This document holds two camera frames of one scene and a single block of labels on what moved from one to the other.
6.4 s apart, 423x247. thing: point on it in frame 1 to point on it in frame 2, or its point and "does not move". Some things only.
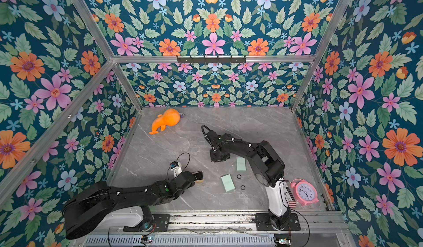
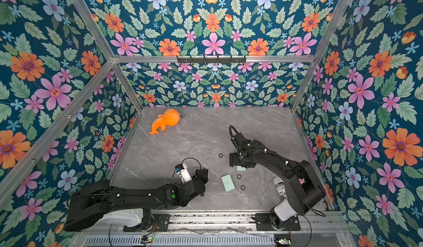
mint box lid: x=227 y=182 does not move
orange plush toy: x=171 y=117 does not move
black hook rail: x=211 y=60 does not move
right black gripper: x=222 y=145 to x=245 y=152
